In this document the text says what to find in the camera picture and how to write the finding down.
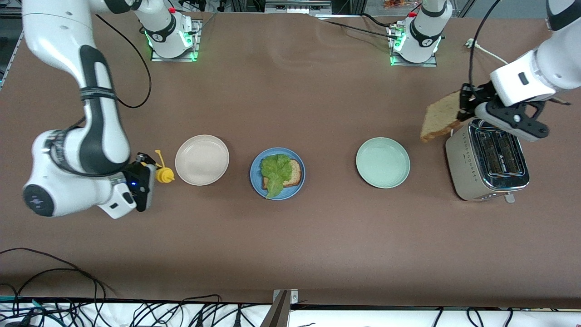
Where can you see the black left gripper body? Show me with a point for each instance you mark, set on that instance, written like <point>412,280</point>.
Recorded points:
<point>481,96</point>

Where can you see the green lettuce leaf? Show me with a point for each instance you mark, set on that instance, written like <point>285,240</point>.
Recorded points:
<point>274,170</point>

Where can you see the blue round plate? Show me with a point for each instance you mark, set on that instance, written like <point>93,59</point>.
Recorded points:
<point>255,165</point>

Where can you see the beige chrome toaster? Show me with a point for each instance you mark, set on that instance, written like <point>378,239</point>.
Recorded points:
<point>463,163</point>

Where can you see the brown bread slice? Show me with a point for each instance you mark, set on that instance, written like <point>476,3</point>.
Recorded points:
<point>296,175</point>
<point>440,118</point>

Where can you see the green round plate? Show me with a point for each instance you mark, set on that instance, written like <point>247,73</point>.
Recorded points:
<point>382,162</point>

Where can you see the aluminium frame rail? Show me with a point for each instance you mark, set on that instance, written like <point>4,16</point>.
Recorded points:
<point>12,56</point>

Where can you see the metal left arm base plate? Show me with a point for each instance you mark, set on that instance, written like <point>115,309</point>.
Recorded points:
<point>431,64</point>

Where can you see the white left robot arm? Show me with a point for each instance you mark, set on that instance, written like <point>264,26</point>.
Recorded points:
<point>544,63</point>

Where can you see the metal table edge bracket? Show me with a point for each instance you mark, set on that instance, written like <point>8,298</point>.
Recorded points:
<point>279,313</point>

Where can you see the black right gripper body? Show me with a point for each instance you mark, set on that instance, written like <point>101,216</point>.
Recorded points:
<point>136,174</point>

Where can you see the orange packet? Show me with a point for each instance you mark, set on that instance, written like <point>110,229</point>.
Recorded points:
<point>395,3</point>

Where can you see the yellow mustard squeeze bottle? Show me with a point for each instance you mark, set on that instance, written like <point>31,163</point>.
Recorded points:
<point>164,175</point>

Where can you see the grey power strip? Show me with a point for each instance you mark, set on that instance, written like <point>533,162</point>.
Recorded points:
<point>297,7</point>

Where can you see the beige round plate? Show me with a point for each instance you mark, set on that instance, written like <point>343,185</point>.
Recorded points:
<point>202,160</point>

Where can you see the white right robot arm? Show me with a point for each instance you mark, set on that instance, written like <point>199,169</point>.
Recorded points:
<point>68,190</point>

